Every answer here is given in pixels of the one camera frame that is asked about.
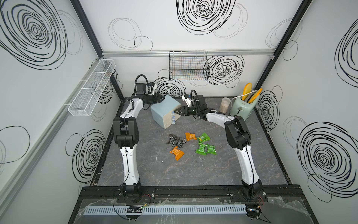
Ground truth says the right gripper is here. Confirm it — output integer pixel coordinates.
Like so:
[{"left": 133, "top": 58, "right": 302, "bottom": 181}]
[{"left": 174, "top": 106, "right": 200, "bottom": 117}]

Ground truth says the light blue drawer cabinet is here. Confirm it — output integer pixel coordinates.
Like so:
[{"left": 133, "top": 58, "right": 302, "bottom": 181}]
[{"left": 150, "top": 95, "right": 181, "bottom": 129}]

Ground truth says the orange cookie pack back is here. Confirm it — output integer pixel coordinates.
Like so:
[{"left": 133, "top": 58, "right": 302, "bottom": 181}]
[{"left": 185, "top": 132, "right": 197, "bottom": 141}]

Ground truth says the orange cookie pack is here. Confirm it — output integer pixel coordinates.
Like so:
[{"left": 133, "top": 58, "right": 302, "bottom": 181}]
[
  {"left": 185, "top": 132, "right": 197, "bottom": 141},
  {"left": 170, "top": 146, "right": 185, "bottom": 161}
]

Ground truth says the orange cookie pack front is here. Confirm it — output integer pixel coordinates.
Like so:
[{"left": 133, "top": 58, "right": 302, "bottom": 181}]
[{"left": 170, "top": 146, "right": 185, "bottom": 161}]

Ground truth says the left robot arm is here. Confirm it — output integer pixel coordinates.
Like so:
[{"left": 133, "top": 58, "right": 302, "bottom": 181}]
[{"left": 113, "top": 74, "right": 165, "bottom": 198}]

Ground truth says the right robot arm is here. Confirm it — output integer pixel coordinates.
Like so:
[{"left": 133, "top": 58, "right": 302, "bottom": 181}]
[{"left": 175, "top": 90, "right": 263, "bottom": 201}]

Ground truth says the black cookie pack left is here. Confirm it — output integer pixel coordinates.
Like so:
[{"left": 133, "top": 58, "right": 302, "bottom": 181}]
[{"left": 167, "top": 134, "right": 179, "bottom": 147}]

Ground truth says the black cookie pack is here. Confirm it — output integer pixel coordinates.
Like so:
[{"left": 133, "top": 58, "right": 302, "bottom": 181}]
[
  {"left": 175, "top": 138, "right": 186, "bottom": 148},
  {"left": 167, "top": 134, "right": 179, "bottom": 147}
]

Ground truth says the black cookie pack right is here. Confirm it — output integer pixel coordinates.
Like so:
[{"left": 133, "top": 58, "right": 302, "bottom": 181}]
[{"left": 175, "top": 138, "right": 186, "bottom": 148}]

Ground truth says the green cookie pack upper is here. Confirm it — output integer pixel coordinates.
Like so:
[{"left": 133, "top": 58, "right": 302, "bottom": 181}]
[{"left": 197, "top": 133, "right": 211, "bottom": 143}]

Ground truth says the green cookie pack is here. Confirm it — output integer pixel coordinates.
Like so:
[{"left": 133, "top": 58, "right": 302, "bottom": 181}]
[
  {"left": 195, "top": 143, "right": 207, "bottom": 155},
  {"left": 197, "top": 133, "right": 211, "bottom": 143},
  {"left": 206, "top": 145, "right": 217, "bottom": 155}
]

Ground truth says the green cookie pack left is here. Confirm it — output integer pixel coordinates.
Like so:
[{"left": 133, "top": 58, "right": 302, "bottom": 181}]
[{"left": 195, "top": 143, "right": 207, "bottom": 155}]

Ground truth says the clear jar with grains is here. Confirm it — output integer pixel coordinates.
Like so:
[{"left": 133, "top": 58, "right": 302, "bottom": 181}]
[{"left": 219, "top": 97, "right": 231, "bottom": 113}]

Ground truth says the green cookie pack right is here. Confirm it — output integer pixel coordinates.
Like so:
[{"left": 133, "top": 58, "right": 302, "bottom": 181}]
[{"left": 206, "top": 145, "right": 217, "bottom": 155}]

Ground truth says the mint green toaster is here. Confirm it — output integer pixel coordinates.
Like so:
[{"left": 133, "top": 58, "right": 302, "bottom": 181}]
[{"left": 229, "top": 97, "right": 260, "bottom": 121}]

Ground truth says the yellow toast slice left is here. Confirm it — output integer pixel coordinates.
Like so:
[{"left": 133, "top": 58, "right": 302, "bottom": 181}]
[{"left": 241, "top": 83, "right": 252, "bottom": 101}]

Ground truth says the yellow toast slice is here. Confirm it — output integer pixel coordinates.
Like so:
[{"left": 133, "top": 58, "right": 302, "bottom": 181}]
[
  {"left": 248, "top": 88, "right": 263, "bottom": 104},
  {"left": 241, "top": 83, "right": 252, "bottom": 101}
]

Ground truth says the yellow toast slice right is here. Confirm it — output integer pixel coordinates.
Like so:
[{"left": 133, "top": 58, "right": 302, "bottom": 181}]
[{"left": 248, "top": 88, "right": 263, "bottom": 104}]

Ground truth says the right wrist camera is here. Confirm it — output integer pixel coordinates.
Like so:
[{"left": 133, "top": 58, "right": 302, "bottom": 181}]
[{"left": 181, "top": 94, "right": 193, "bottom": 107}]

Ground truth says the black wire wall basket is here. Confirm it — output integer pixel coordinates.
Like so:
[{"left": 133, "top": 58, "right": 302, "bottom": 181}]
[{"left": 169, "top": 50, "right": 208, "bottom": 81}]

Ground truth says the white mesh wall shelf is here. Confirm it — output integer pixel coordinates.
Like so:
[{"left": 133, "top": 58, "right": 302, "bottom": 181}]
[{"left": 68, "top": 59, "right": 116, "bottom": 117}]

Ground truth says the white slotted cable duct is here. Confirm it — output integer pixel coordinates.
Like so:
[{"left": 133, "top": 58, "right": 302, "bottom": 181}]
[{"left": 84, "top": 204, "right": 249, "bottom": 216}]

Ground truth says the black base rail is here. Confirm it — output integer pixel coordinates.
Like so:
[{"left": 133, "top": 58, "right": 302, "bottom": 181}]
[{"left": 77, "top": 184, "right": 303, "bottom": 203}]

